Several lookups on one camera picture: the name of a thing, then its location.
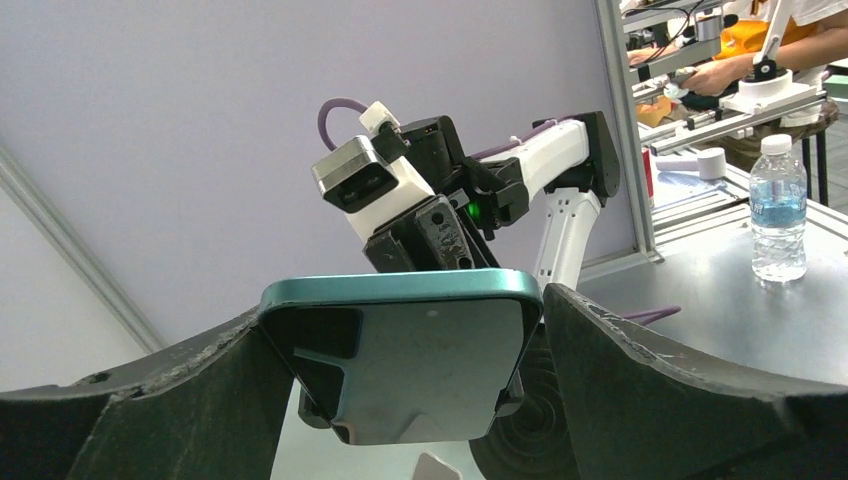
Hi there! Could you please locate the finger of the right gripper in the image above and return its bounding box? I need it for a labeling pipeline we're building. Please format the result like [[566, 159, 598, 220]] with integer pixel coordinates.
[[414, 196, 475, 270], [363, 225, 423, 273]]

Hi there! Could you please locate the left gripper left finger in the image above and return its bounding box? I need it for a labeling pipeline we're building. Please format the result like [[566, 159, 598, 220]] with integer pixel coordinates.
[[1, 311, 294, 479]]

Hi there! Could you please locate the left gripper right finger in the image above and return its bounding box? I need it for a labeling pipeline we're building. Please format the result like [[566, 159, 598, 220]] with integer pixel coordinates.
[[543, 284, 847, 479]]

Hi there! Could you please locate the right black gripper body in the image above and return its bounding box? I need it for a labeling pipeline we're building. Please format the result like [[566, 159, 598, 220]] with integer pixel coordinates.
[[363, 116, 529, 273]]

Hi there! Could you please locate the black gooseneck phone stand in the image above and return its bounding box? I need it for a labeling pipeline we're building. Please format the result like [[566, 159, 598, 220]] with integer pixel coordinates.
[[293, 324, 578, 479]]

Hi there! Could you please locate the teal phone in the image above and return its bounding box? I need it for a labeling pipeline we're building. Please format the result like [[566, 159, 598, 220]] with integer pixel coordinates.
[[258, 268, 542, 446]]

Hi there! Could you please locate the white flat phone stand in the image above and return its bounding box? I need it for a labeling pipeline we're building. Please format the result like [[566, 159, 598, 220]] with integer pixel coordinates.
[[411, 452, 463, 480]]

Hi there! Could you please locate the clear plastic water bottle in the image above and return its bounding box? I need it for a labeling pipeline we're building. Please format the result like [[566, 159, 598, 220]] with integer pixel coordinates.
[[749, 134, 808, 283]]

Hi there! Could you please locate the person in orange shirt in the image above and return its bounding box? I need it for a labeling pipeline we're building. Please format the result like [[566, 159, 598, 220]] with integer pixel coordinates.
[[625, 0, 848, 97]]

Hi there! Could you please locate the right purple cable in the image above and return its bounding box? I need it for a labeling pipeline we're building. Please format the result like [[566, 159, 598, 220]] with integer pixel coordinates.
[[316, 97, 684, 326]]

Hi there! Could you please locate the aluminium frame post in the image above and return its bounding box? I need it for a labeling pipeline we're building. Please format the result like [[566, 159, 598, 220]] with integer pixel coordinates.
[[596, 0, 663, 263]]

